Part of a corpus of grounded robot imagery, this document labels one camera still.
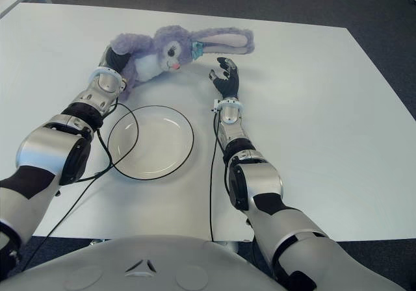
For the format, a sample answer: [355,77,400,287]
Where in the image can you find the purple plush bunny doll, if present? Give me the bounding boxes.
[109,25,255,102]

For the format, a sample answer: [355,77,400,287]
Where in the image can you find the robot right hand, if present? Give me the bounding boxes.
[209,57,241,101]

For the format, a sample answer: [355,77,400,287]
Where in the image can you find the white plate black rim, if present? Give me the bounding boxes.
[107,105,195,180]

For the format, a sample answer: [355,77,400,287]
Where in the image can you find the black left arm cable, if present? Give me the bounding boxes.
[21,101,140,271]

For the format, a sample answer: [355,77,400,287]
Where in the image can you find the grey robot torso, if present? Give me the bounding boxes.
[0,235,283,291]

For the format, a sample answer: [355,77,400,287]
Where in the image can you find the black right arm cable loop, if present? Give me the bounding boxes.
[223,159,239,205]

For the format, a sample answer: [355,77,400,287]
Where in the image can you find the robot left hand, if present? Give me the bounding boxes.
[99,44,133,76]

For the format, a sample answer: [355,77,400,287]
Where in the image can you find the long thin black cable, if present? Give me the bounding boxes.
[208,109,222,242]

